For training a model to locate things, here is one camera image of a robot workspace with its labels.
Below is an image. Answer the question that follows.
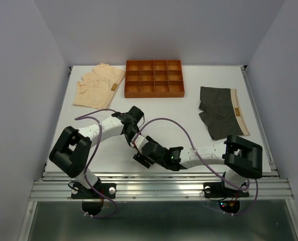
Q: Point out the orange compartment tray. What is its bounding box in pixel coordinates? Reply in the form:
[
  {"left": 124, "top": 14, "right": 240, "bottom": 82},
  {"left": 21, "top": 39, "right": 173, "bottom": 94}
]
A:
[{"left": 124, "top": 59, "right": 185, "bottom": 98}]

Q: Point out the dark grey underwear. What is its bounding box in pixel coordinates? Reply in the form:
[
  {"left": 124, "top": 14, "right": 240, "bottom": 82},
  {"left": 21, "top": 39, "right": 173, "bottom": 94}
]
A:
[{"left": 199, "top": 86, "right": 250, "bottom": 141}]

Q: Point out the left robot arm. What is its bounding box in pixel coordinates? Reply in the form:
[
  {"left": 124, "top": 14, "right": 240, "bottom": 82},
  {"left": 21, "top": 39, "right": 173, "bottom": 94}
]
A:
[{"left": 49, "top": 106, "right": 144, "bottom": 198}]

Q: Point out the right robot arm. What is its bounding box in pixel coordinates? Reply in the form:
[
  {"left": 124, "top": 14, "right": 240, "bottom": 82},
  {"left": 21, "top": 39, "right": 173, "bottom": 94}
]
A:
[{"left": 131, "top": 135, "right": 263, "bottom": 196}]

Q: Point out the peach underwear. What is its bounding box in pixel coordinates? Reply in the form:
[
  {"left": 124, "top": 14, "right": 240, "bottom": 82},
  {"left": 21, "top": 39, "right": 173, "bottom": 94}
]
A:
[{"left": 73, "top": 64, "right": 125, "bottom": 109}]

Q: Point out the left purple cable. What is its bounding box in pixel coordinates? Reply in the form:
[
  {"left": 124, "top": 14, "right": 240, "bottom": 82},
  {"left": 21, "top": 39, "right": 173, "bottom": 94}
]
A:
[{"left": 74, "top": 108, "right": 119, "bottom": 218}]

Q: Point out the purple cable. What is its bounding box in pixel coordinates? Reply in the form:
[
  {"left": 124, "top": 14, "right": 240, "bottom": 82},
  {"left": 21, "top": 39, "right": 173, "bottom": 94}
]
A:
[
  {"left": 135, "top": 117, "right": 258, "bottom": 217},
  {"left": 74, "top": 108, "right": 119, "bottom": 218}
]

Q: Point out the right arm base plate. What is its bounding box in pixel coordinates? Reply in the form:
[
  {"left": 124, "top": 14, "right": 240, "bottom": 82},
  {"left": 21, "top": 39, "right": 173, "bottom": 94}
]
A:
[{"left": 203, "top": 182, "right": 249, "bottom": 198}]

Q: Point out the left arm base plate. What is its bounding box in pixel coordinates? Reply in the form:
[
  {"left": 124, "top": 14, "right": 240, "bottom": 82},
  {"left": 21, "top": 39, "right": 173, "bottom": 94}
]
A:
[{"left": 68, "top": 182, "right": 116, "bottom": 199}]

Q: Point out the aluminium front rail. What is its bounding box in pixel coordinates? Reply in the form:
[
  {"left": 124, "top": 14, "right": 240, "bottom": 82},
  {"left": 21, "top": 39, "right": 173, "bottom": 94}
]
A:
[{"left": 29, "top": 172, "right": 294, "bottom": 202}]

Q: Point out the aluminium rail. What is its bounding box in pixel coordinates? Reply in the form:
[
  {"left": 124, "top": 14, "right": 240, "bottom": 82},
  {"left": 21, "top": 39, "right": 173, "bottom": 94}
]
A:
[
  {"left": 29, "top": 172, "right": 294, "bottom": 202},
  {"left": 240, "top": 65, "right": 280, "bottom": 178}
]

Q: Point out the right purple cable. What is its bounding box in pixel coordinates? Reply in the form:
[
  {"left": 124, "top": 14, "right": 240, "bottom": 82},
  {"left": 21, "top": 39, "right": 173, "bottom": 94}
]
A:
[{"left": 135, "top": 117, "right": 258, "bottom": 217}]

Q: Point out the aluminium right side rail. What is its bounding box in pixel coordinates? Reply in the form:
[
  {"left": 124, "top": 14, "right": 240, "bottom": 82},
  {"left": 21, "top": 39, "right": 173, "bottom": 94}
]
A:
[{"left": 240, "top": 65, "right": 280, "bottom": 178}]

